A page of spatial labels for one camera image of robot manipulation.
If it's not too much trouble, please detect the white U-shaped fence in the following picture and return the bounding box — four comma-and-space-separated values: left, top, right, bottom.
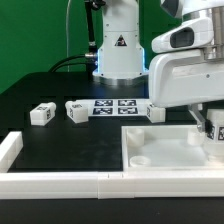
0, 131, 224, 199

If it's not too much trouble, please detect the white square tabletop tray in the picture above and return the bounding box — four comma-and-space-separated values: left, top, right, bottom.
122, 125, 224, 171

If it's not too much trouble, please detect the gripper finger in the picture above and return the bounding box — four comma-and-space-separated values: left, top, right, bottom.
189, 104, 206, 132

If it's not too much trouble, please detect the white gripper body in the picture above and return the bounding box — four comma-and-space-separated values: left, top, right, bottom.
149, 50, 224, 108

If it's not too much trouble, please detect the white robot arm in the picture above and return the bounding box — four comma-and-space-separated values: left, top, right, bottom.
85, 0, 224, 132

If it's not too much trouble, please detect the fiducial marker sheet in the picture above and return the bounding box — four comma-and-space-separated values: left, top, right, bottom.
77, 99, 149, 117

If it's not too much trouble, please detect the grey thin cable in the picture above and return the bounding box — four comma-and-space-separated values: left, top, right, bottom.
65, 0, 73, 73

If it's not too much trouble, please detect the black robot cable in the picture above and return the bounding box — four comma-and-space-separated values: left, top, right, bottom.
48, 0, 101, 73

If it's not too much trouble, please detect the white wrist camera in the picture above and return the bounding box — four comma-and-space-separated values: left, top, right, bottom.
151, 17, 214, 53

